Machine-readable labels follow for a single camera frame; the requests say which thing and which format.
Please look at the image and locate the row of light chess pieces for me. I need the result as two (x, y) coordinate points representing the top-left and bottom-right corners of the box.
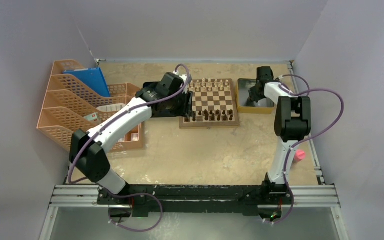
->
(188, 78), (233, 92)

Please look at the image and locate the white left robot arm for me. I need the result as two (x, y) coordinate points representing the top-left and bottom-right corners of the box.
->
(67, 71), (193, 205)

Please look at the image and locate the dark back rank piece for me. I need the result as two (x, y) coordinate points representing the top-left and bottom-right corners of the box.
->
(203, 110), (209, 121)

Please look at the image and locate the orange plastic file rack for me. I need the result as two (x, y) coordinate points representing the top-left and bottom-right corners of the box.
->
(36, 59), (110, 151)

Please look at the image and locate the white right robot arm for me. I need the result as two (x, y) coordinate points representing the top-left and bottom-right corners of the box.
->
(248, 66), (311, 204)

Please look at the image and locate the gold metal tin tray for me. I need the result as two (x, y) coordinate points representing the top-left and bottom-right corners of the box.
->
(235, 78), (275, 115)

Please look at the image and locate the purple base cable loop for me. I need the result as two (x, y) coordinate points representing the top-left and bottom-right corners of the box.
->
(107, 192), (165, 233)

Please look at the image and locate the blue folder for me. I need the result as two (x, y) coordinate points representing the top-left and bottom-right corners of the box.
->
(62, 67), (111, 97)

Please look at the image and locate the pink capped bottle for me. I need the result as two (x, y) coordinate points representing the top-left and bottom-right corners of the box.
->
(293, 149), (306, 162)

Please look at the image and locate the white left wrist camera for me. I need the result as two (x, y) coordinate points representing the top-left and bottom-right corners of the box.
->
(172, 71), (192, 92)

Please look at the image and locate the wooden chess board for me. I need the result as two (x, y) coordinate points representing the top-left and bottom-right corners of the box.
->
(179, 80), (240, 130)

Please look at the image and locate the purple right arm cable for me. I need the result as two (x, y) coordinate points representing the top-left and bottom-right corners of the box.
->
(278, 74), (345, 226)

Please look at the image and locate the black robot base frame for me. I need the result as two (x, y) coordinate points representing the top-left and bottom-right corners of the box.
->
(97, 184), (293, 219)

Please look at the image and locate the orange plastic basket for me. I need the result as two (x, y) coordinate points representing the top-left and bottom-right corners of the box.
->
(96, 83), (145, 153)

